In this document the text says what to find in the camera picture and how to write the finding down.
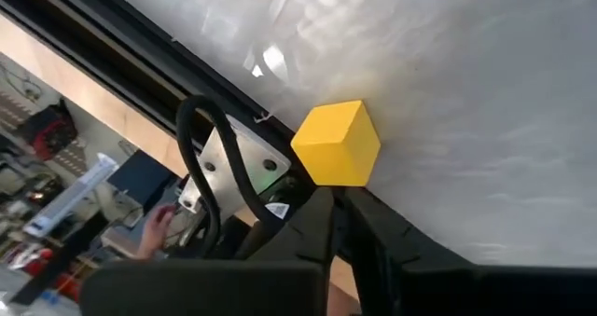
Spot black table frame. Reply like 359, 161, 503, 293
0, 0, 327, 196

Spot silver metal mounting plate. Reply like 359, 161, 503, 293
178, 115, 291, 214

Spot white code sticker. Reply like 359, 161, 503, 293
265, 202, 291, 219

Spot red and black bag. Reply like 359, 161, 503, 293
18, 99, 79, 161

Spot black diagonal strut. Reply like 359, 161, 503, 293
8, 211, 111, 307

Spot long white blue box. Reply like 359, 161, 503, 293
21, 152, 120, 239

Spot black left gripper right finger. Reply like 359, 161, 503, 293
344, 188, 472, 316

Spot person's hand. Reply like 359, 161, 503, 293
133, 203, 177, 261

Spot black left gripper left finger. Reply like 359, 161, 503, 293
246, 187, 335, 264

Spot yellow wooden cube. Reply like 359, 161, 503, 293
290, 99, 382, 187

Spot thick black cable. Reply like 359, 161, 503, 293
175, 95, 277, 257

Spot light wooden table board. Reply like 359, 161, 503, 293
0, 13, 363, 316

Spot dark blue box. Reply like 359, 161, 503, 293
106, 148, 182, 208

